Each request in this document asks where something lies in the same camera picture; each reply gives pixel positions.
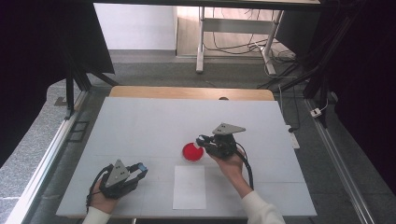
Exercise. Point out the dark round table grommet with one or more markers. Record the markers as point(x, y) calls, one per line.
point(223, 98)

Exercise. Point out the round red ink pad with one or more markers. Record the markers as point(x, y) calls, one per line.
point(191, 152)

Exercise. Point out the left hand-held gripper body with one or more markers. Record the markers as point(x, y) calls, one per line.
point(117, 175)

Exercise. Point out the small white power adapter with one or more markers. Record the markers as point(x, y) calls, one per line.
point(316, 112)

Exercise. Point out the white paper sheet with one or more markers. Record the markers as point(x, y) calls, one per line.
point(189, 188)

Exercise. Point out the white desk frame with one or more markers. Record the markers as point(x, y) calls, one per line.
point(236, 25)

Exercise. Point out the person's right hand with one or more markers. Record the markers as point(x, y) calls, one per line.
point(230, 166)

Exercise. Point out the person's left hand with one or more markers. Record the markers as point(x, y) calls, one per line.
point(104, 200)

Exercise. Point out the aluminium rail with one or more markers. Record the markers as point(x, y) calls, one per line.
point(46, 161)
point(336, 158)

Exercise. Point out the white table cover board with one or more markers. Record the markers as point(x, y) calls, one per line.
point(149, 130)

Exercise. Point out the black curtain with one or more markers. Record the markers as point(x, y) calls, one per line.
point(34, 62)
point(367, 77)

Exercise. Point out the dark panel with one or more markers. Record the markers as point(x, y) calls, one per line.
point(295, 31)

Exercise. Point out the white power strip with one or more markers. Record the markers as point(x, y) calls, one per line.
point(294, 140)

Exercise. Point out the black metal stand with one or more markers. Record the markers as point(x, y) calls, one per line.
point(70, 93)

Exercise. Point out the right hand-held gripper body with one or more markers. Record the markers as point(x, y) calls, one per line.
point(224, 143)

